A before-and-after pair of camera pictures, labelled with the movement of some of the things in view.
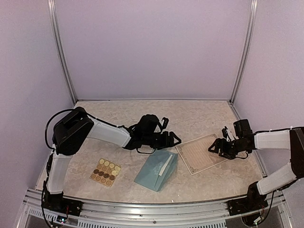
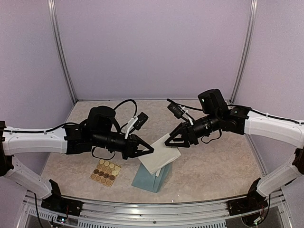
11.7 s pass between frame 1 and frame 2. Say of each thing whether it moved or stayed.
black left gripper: moved
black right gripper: moved
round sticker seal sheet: stayed
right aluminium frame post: stayed
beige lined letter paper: moved
